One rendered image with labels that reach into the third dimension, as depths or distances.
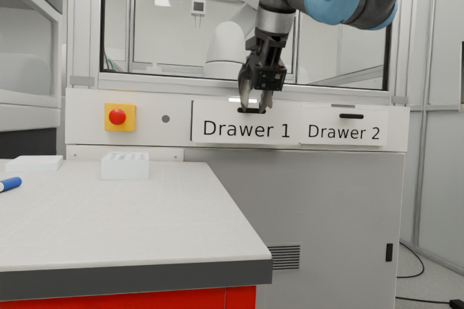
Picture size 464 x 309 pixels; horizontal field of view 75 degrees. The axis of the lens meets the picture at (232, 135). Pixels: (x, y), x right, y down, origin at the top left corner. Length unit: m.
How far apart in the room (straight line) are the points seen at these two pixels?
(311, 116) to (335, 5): 0.47
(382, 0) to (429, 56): 1.92
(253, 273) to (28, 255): 0.19
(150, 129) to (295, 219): 0.51
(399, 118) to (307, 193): 0.38
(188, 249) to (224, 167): 0.60
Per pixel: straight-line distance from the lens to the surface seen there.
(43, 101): 1.70
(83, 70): 0.90
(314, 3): 0.53
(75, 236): 0.35
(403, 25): 1.15
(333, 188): 1.01
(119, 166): 0.60
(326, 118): 0.95
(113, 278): 0.29
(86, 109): 0.89
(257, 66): 0.64
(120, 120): 0.80
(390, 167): 1.10
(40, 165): 0.73
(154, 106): 0.86
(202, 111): 0.78
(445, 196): 2.43
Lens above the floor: 0.88
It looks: 3 degrees down
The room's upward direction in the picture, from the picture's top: 2 degrees clockwise
